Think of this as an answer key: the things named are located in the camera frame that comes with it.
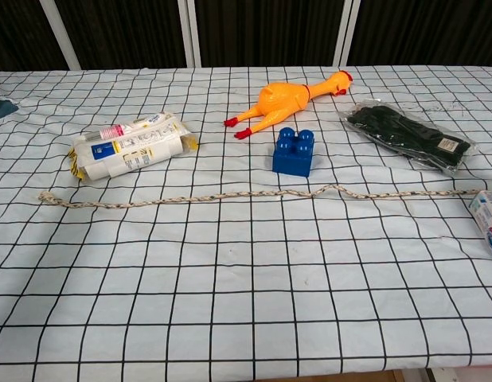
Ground beige braided rope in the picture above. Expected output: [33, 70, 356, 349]
[37, 184, 486, 211]

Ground checkered white tablecloth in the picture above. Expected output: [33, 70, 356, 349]
[0, 64, 492, 382]

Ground white folding screen frame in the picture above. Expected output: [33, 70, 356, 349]
[37, 0, 362, 71]

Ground small white printed box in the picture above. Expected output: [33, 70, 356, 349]
[468, 189, 492, 260]

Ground blue building block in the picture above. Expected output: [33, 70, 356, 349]
[271, 127, 315, 177]

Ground yellow rubber chicken toy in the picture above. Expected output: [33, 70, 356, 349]
[224, 69, 355, 140]

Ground black gloves in plastic bag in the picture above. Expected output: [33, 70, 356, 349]
[338, 99, 479, 177]

